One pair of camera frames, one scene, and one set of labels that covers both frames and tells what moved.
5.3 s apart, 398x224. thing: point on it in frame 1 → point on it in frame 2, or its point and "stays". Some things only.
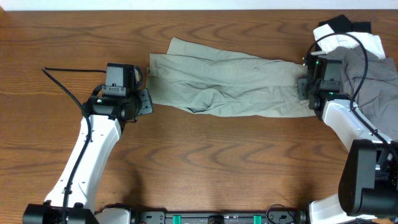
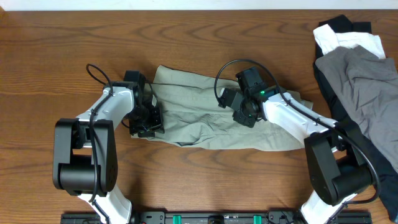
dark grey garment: x=371 y=81 stays
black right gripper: x=302 y=91 → x=249 y=122
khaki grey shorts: x=204 y=78 → x=191 y=115
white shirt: x=329 y=40 stays
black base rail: x=278 y=214 stays
